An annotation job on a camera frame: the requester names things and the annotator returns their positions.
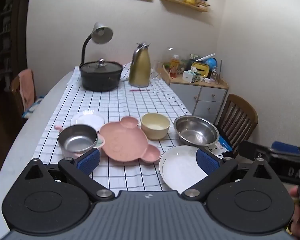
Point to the glass pot lid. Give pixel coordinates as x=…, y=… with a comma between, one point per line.
x=107, y=66

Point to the pink bear-shaped plate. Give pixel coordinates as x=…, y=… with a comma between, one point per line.
x=122, y=142

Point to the white power adapter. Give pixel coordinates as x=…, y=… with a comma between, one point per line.
x=207, y=80

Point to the blue box on chair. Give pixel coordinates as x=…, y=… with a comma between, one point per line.
x=223, y=145

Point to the yellow storage box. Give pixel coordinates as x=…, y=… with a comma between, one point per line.
x=200, y=67

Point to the person's right hand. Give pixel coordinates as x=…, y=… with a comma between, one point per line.
x=293, y=192

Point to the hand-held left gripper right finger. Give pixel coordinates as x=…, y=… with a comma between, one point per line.
x=207, y=161

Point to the pink towel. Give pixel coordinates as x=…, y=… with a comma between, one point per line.
x=27, y=85

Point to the dark bookshelf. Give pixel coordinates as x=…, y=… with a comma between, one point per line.
x=5, y=30

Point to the wooden chair with towel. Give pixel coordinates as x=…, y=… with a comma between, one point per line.
x=15, y=90

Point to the cream bowl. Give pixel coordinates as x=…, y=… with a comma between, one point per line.
x=155, y=125

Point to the clear drinking glass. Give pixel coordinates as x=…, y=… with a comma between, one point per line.
x=158, y=70

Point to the grey desk lamp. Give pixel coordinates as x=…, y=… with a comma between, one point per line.
x=100, y=33

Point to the white tissue box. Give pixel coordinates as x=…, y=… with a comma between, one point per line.
x=190, y=76

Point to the brown slatted wooden chair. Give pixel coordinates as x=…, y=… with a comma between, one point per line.
x=237, y=112

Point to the small clear perfume bottle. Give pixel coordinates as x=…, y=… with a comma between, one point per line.
x=214, y=76

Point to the black cooking pot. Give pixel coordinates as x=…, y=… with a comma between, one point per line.
x=100, y=82

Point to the blue globe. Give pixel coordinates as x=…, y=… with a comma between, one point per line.
x=211, y=62

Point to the blue and white cushion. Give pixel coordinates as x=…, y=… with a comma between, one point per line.
x=32, y=107

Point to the grey wooden drawer cabinet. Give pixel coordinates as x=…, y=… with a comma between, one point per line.
x=185, y=95

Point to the white black-checked tablecloth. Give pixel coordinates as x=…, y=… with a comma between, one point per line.
x=110, y=100

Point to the orange drink bottle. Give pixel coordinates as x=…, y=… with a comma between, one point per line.
x=175, y=65

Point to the large steel bowl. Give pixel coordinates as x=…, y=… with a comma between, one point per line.
x=195, y=132

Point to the small white plate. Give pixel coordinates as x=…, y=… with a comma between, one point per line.
x=87, y=118

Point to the pink pen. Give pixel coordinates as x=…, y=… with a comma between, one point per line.
x=140, y=89

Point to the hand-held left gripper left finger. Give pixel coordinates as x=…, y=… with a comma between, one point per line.
x=88, y=158

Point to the white round plate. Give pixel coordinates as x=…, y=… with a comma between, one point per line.
x=180, y=167

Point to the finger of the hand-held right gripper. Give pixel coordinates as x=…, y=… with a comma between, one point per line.
x=286, y=148
x=251, y=151

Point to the wooden wall shelf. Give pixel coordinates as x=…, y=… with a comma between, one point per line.
x=185, y=5

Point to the gold thermos jug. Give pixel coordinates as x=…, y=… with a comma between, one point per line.
x=138, y=70

